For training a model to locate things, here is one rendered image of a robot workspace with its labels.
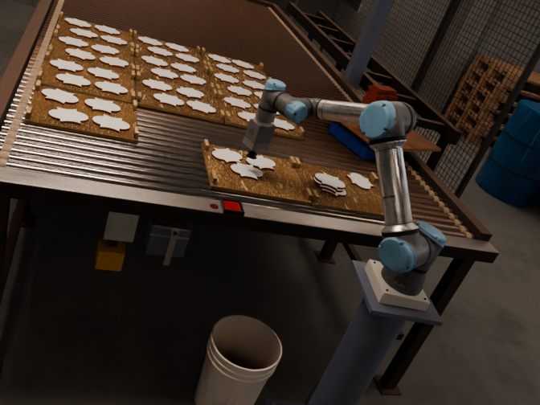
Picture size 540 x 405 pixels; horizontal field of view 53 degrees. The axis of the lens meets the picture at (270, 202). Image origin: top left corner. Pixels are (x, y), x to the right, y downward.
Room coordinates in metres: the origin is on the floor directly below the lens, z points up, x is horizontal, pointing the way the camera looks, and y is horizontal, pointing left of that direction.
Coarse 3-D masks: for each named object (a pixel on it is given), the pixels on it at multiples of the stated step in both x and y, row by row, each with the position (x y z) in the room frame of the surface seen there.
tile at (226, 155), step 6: (216, 150) 2.02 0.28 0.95; (222, 150) 2.04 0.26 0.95; (228, 150) 2.06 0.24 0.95; (216, 156) 1.97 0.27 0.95; (222, 156) 1.99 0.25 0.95; (228, 156) 2.01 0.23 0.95; (234, 156) 2.03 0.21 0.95; (240, 156) 2.05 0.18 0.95; (228, 162) 1.97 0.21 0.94; (234, 162) 1.99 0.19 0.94; (240, 162) 2.00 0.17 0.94
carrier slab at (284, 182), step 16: (208, 160) 1.93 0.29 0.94; (272, 160) 2.15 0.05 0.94; (208, 176) 1.82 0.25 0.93; (224, 176) 1.85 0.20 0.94; (272, 176) 2.00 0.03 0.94; (288, 176) 2.05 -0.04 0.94; (240, 192) 1.79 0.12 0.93; (256, 192) 1.82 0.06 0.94; (272, 192) 1.86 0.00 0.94; (288, 192) 1.91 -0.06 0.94
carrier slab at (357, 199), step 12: (300, 168) 2.17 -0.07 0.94; (312, 168) 2.22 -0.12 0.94; (324, 168) 2.27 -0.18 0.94; (312, 180) 2.10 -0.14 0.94; (348, 180) 2.24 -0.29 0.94; (324, 192) 2.03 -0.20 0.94; (348, 192) 2.11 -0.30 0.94; (360, 192) 2.16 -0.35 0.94; (372, 192) 2.20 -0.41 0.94; (312, 204) 1.91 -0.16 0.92; (324, 204) 1.92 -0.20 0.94; (336, 204) 1.96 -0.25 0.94; (348, 204) 2.00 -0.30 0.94; (360, 204) 2.04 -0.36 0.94; (372, 204) 2.08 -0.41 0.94
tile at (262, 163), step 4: (256, 156) 2.11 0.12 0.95; (260, 156) 2.12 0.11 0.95; (248, 160) 2.04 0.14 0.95; (252, 160) 2.06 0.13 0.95; (256, 160) 2.07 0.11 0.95; (260, 160) 2.09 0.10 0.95; (264, 160) 2.10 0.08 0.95; (268, 160) 2.11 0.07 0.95; (248, 164) 2.02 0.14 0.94; (252, 164) 2.02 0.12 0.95; (256, 164) 2.03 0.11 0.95; (260, 164) 2.05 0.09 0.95; (264, 164) 2.06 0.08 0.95; (268, 164) 2.08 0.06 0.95; (272, 164) 2.09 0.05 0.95; (260, 168) 2.01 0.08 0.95; (264, 168) 2.03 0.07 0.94; (268, 168) 2.04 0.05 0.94; (272, 168) 2.05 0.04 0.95
